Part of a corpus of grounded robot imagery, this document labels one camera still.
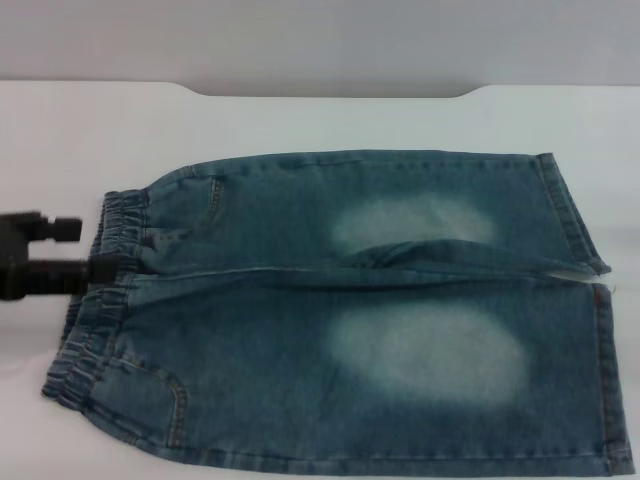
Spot blue denim shorts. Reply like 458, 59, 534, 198
40, 148, 632, 480

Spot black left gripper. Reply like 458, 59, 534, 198
0, 209, 122, 302

